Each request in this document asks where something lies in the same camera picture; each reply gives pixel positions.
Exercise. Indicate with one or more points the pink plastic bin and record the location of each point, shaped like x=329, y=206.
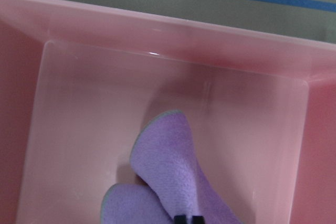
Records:
x=79, y=81

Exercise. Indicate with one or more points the purple cloth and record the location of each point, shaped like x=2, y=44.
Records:
x=163, y=156

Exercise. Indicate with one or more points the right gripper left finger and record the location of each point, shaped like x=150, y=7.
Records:
x=180, y=219

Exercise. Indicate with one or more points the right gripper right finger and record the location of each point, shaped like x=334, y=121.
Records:
x=198, y=220

